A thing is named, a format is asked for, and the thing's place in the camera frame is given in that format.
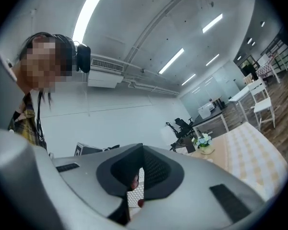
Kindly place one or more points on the white wooden chair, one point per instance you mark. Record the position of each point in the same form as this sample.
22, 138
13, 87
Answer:
264, 103

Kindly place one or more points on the white ceiling air conditioner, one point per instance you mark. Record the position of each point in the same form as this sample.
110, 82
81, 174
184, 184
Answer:
105, 74

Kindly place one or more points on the white table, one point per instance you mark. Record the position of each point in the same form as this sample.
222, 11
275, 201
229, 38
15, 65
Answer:
240, 95

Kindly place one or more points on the yellow plaid shirt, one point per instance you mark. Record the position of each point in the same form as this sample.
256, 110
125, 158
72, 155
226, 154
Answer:
26, 118

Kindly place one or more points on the dark top table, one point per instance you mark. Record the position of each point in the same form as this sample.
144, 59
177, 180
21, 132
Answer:
210, 118

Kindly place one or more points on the yellow checkered tablecloth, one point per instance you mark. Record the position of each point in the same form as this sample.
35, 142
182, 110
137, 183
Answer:
249, 157

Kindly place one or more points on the person's head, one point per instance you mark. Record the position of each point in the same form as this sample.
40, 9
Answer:
43, 63

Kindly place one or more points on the long ceiling light strip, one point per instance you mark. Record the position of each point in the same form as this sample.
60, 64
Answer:
88, 11

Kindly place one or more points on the flower bouquet in pot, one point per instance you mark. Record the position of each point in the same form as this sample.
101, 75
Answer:
203, 140

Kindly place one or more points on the red patterned chair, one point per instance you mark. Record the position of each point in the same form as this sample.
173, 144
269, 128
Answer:
265, 69

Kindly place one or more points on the black metal shelf rack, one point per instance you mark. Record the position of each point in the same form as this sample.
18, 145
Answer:
282, 49

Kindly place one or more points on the person's right hand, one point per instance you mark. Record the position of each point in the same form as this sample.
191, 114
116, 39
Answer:
134, 183

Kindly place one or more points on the white printer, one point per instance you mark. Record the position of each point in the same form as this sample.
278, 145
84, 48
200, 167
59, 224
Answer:
206, 109

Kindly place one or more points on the black office chair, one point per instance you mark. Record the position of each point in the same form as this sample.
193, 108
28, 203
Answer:
174, 132
182, 127

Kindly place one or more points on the white perforated laundry basket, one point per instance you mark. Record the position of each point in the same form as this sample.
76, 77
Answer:
134, 196

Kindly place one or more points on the black equipment case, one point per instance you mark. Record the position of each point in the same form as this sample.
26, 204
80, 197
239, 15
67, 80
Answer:
86, 150

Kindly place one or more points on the black headset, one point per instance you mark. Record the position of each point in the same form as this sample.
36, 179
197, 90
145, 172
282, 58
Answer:
83, 57

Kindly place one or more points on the rectangular ceiling light panel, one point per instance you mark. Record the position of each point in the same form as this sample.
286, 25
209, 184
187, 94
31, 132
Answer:
171, 60
212, 59
188, 79
212, 23

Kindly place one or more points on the brown box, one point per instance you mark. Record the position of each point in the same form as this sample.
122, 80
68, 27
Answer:
190, 145

